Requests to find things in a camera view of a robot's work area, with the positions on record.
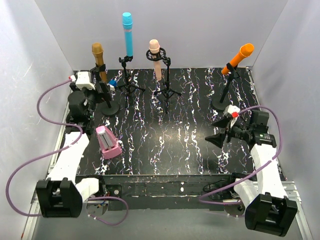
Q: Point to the black small tripod stand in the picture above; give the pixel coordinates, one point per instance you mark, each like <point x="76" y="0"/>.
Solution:
<point x="167" y="92"/>

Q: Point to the orange microphone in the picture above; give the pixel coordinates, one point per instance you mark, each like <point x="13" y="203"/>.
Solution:
<point x="245" y="51"/>

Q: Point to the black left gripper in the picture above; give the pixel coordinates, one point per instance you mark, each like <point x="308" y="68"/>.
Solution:
<point x="100" y="88"/>

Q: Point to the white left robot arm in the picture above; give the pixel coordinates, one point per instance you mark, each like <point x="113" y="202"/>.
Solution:
<point x="59" y="195"/>

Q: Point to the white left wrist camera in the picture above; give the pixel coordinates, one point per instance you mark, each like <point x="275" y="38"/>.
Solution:
<point x="82" y="80"/>

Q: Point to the black round-base shock-mount stand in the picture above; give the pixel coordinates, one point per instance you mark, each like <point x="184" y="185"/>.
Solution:
<point x="219" y="102"/>

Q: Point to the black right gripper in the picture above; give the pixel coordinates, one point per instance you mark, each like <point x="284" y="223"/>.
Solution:
<point x="227" y="131"/>

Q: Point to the pink box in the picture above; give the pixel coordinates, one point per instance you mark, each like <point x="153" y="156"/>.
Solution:
<point x="109" y="145"/>

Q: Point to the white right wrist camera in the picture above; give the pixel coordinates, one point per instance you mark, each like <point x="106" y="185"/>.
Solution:
<point x="232" y="112"/>

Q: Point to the black tripod mic stand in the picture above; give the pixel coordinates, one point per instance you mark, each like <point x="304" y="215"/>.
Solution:
<point x="128" y="86"/>

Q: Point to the black round-base clip stand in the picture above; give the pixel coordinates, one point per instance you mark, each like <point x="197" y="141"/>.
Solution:
<point x="108" y="107"/>

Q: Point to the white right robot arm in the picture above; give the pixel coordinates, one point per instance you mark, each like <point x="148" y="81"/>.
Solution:
<point x="267" y="207"/>

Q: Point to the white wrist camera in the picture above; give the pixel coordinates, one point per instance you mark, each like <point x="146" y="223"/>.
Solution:
<point x="232" y="112"/>
<point x="82" y="80"/>

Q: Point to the gold microphone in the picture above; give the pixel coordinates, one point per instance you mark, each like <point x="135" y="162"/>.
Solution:
<point x="97" y="51"/>

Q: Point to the blue microphone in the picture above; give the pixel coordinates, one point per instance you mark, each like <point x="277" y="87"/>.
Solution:
<point x="127" y="23"/>

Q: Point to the white and blue small object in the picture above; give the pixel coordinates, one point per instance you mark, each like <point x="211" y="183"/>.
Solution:
<point x="112" y="85"/>

